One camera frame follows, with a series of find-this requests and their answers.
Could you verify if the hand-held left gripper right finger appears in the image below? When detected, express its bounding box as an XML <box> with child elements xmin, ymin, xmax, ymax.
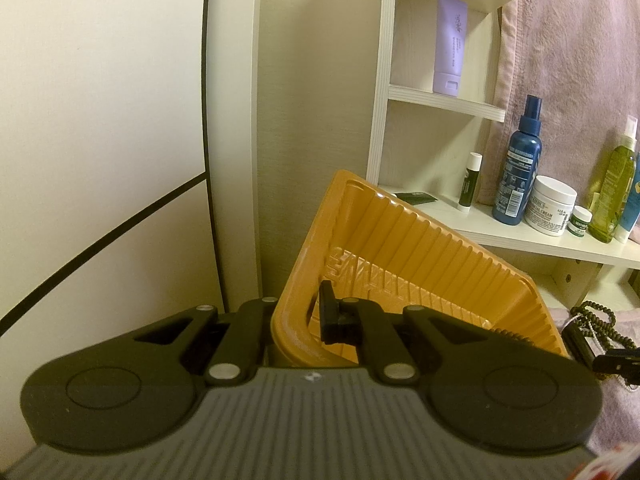
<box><xmin>319</xmin><ymin>280</ymin><xmax>501</xmax><ymax>387</ymax></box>

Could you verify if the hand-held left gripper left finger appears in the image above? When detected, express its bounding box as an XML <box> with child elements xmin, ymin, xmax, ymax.
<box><xmin>132</xmin><ymin>296</ymin><xmax>279</xmax><ymax>387</ymax></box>

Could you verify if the orange ribbed plastic tray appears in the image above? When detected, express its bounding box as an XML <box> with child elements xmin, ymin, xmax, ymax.
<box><xmin>270</xmin><ymin>169</ymin><xmax>573</xmax><ymax>367</ymax></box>

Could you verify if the white pearl bead strand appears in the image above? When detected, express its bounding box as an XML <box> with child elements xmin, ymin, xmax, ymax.
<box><xmin>567</xmin><ymin>310</ymin><xmax>640</xmax><ymax>391</ymax></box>

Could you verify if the dark bead necklace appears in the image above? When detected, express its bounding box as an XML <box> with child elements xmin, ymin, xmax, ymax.
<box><xmin>570</xmin><ymin>301</ymin><xmax>637</xmax><ymax>348</ymax></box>

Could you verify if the small dark green tube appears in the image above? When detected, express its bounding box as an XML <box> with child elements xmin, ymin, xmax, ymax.
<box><xmin>392</xmin><ymin>191</ymin><xmax>437</xmax><ymax>205</ymax></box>

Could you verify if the white corner shelf unit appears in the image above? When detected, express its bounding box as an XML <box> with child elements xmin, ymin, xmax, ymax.
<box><xmin>366</xmin><ymin>0</ymin><xmax>640</xmax><ymax>311</ymax></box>

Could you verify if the white capped lip balm stick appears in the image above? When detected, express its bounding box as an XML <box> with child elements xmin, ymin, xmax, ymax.
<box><xmin>457</xmin><ymin>152</ymin><xmax>483</xmax><ymax>209</ymax></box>

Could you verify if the blue spray bottle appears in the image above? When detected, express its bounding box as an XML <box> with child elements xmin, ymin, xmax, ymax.
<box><xmin>492</xmin><ymin>95</ymin><xmax>543</xmax><ymax>226</ymax></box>

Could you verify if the white cream jar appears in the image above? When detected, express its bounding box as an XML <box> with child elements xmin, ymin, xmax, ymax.
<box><xmin>523</xmin><ymin>175</ymin><xmax>578</xmax><ymax>237</ymax></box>

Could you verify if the black rectangular barrette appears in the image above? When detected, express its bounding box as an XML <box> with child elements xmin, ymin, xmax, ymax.
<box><xmin>562</xmin><ymin>324</ymin><xmax>598</xmax><ymax>361</ymax></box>

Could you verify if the small green label jar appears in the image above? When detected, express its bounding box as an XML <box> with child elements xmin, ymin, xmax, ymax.
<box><xmin>568</xmin><ymin>206</ymin><xmax>594</xmax><ymax>237</ymax></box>

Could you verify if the black hair clip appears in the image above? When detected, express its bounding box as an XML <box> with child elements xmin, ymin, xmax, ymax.
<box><xmin>592</xmin><ymin>351</ymin><xmax>640</xmax><ymax>376</ymax></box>

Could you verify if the purple cosmetic tube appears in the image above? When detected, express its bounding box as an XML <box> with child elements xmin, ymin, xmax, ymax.
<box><xmin>432</xmin><ymin>0</ymin><xmax>469</xmax><ymax>97</ymax></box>

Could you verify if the lilac fluffy mat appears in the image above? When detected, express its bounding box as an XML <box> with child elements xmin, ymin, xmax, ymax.
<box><xmin>545</xmin><ymin>290</ymin><xmax>640</xmax><ymax>461</ymax></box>

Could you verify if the green spray bottle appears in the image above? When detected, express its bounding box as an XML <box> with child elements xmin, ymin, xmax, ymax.
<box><xmin>587</xmin><ymin>115</ymin><xmax>640</xmax><ymax>244</ymax></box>

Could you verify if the white and blue tube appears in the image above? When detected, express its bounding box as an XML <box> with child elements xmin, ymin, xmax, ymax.
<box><xmin>614</xmin><ymin>152</ymin><xmax>640</xmax><ymax>243</ymax></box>

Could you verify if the red white printed object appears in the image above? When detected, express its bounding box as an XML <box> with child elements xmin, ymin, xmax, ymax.
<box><xmin>595</xmin><ymin>441</ymin><xmax>640</xmax><ymax>480</ymax></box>

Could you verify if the lilac hanging towel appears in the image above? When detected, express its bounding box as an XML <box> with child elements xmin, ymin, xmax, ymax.
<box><xmin>475</xmin><ymin>0</ymin><xmax>640</xmax><ymax>246</ymax></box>

